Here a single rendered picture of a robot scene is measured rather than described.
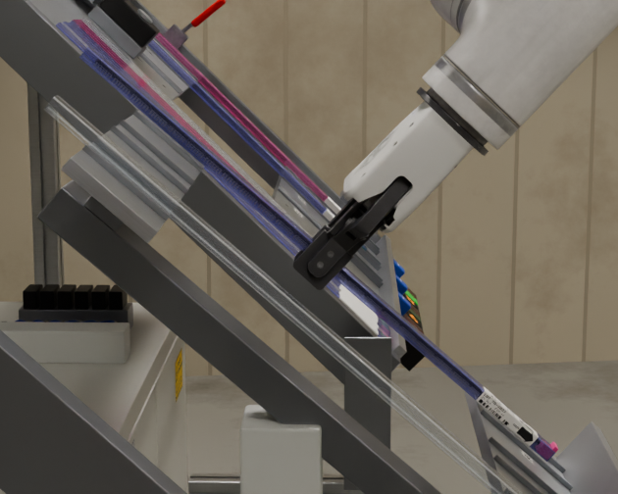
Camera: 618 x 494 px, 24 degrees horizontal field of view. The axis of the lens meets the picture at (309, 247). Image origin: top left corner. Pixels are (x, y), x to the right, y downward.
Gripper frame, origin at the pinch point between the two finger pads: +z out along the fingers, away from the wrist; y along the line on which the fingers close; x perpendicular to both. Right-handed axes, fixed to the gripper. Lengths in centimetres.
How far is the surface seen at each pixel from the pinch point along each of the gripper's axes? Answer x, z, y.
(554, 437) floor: 101, 31, -224
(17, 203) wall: -38, 90, -268
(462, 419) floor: 85, 46, -239
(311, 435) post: 6.7, 8.1, 14.1
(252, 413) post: 3.0, 10.8, 10.4
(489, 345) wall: 90, 33, -290
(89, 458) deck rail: -6.8, 10.0, 41.1
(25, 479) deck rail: -8.5, 13.4, 41.1
